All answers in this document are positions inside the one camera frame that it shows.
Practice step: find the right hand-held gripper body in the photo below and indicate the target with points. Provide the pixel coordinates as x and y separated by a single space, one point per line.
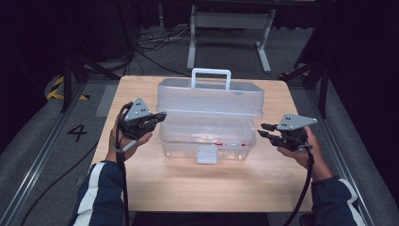
291 135

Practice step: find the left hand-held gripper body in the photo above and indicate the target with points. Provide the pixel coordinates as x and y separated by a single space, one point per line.
136 121

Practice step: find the red white ointment tube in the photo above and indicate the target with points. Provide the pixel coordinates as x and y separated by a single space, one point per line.
230 144

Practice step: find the clear plastic storage box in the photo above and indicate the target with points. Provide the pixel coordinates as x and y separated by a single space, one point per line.
208 100

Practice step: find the person's left hand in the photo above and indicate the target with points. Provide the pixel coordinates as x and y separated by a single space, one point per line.
120 147

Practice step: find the person's right hand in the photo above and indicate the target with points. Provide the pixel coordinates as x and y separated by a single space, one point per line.
310 160

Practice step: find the large grey floor tape patch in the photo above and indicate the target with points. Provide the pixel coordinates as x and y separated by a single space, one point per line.
106 100

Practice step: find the black metal stand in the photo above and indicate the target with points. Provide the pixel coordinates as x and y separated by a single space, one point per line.
66 88
323 91

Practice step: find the yellow black hazard tape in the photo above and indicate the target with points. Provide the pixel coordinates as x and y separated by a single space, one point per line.
55 92

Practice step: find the aluminium floor rail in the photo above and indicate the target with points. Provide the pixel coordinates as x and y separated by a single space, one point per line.
37 163
334 141

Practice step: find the white metal desk frame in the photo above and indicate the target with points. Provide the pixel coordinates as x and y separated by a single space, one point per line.
265 47

